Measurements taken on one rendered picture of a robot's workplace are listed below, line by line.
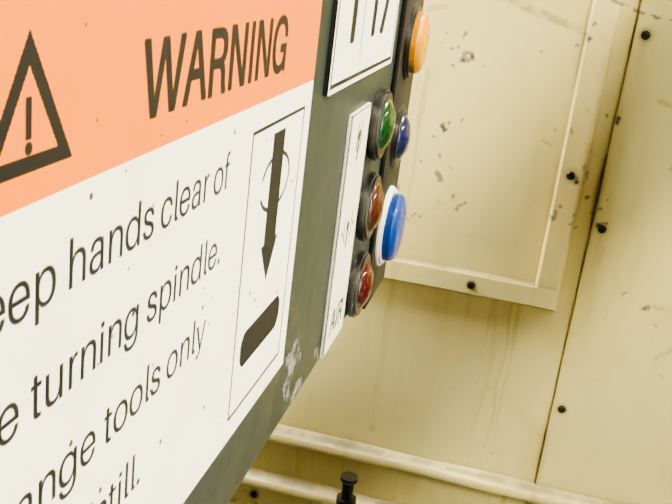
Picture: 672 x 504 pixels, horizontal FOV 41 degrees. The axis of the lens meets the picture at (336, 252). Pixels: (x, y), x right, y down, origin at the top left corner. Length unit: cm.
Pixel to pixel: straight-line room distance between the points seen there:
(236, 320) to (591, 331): 98
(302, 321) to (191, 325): 10
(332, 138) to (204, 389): 11
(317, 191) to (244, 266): 7
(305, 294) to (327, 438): 101
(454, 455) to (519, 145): 43
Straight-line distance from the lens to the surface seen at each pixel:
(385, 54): 33
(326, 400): 126
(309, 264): 27
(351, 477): 78
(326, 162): 27
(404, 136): 38
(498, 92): 109
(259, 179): 20
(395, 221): 39
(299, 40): 22
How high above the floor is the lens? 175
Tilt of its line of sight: 19 degrees down
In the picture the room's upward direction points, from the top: 7 degrees clockwise
